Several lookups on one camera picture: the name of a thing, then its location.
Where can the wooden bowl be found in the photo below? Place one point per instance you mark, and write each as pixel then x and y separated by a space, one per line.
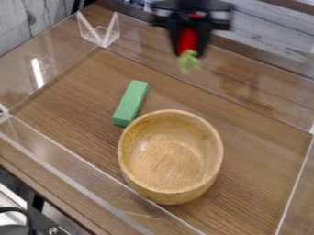
pixel 170 154

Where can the red plush strawberry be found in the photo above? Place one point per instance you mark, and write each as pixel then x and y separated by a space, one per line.
pixel 187 49

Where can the green rectangular block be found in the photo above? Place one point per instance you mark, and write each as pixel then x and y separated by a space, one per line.
pixel 130 104

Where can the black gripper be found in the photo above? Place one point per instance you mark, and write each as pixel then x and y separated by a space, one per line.
pixel 214 13

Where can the clear acrylic tray wall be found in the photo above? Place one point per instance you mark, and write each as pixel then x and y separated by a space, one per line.
pixel 87 193

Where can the black metal table leg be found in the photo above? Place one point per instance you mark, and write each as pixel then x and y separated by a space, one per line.
pixel 48 219

